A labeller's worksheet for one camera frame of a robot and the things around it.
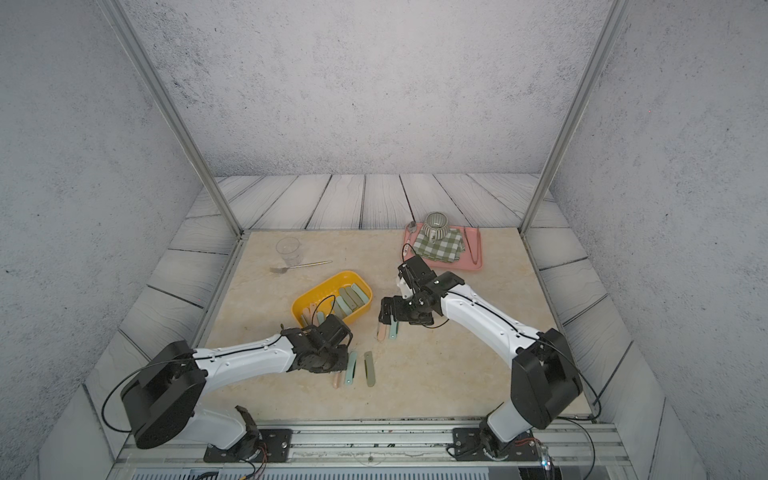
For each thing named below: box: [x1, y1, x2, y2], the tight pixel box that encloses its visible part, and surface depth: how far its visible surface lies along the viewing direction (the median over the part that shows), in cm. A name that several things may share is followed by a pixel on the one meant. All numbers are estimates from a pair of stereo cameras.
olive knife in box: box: [345, 287, 360, 310], surface depth 102 cm
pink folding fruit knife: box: [377, 323, 387, 343], surface depth 94 cm
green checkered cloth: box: [413, 228, 465, 263], surface depth 117 cm
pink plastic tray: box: [402, 223, 483, 271], surface depth 117 cm
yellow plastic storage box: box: [291, 271, 373, 327], surface depth 101 cm
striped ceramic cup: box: [421, 212, 449, 241], surface depth 116 cm
